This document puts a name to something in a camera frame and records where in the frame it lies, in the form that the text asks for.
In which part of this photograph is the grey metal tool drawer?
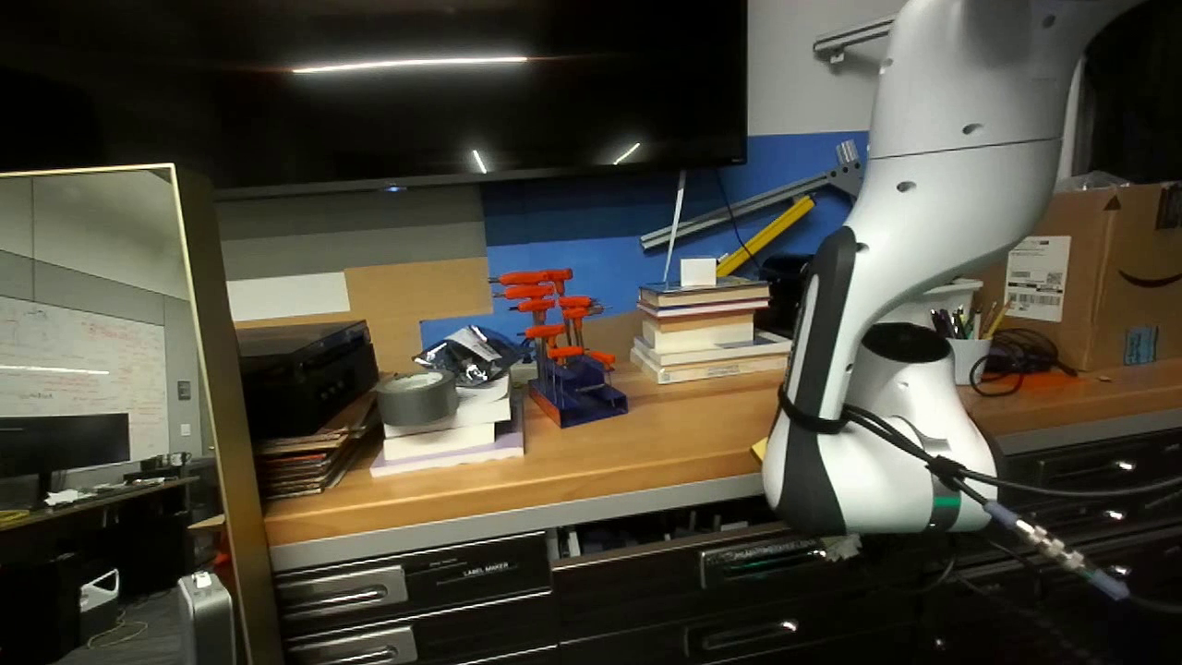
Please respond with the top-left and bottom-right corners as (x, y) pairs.
(550, 499), (864, 605)

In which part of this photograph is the black closed drawer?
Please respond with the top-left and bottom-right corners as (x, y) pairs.
(273, 537), (558, 622)
(282, 586), (561, 665)
(550, 597), (864, 665)

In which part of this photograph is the blue hex key stand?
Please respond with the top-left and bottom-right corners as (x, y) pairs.
(527, 353), (634, 432)

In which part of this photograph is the thick cream paged book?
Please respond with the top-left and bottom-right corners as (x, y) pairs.
(639, 317), (758, 357)

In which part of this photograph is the thin red edged book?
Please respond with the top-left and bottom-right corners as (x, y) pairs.
(639, 298), (773, 325)

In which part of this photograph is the wide white paperback book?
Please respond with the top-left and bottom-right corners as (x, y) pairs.
(628, 347), (793, 383)

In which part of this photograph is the dark cover book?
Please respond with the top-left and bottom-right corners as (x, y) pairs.
(639, 276), (773, 308)

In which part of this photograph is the small white box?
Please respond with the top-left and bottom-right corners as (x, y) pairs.
(676, 255), (719, 293)

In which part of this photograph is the thin white rod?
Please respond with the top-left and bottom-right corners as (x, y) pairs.
(657, 165), (690, 288)

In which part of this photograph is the thick white book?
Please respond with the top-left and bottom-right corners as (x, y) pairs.
(379, 388), (513, 456)

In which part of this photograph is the cork board panel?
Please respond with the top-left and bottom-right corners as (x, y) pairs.
(345, 255), (496, 373)

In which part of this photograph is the lavender flat folder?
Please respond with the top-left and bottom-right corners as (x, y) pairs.
(367, 429), (532, 482)

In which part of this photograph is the yellow ruler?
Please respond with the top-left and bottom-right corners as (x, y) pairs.
(715, 191), (819, 282)

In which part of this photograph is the black electronics box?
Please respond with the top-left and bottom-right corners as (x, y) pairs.
(235, 320), (385, 440)

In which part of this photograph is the brown board stack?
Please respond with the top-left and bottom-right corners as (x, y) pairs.
(253, 390), (385, 501)

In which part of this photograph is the white paper sheet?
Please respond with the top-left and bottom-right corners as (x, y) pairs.
(220, 269), (354, 325)

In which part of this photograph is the white cup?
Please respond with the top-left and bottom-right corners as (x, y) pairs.
(947, 328), (997, 383)

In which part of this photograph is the wood framed mirror panel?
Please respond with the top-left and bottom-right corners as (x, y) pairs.
(0, 160), (289, 665)

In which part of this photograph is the silver grey appliance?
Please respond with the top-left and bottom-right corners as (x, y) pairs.
(175, 567), (239, 665)

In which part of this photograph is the cardboard shipping box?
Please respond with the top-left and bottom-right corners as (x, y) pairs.
(981, 181), (1182, 373)

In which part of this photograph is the grey duct tape roll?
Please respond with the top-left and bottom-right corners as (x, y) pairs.
(373, 365), (461, 432)

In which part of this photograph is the grey aluminium rail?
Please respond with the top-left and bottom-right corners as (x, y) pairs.
(639, 143), (864, 255)

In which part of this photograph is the large black wall television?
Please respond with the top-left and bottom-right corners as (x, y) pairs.
(0, 0), (748, 198)

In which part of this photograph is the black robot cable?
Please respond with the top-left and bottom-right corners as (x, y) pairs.
(773, 383), (1182, 615)

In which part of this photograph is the silver cabinet handle bar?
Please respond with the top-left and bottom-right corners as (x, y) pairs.
(810, 11), (896, 67)

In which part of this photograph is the thin black cable loop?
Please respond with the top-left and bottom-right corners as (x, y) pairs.
(966, 328), (1066, 399)

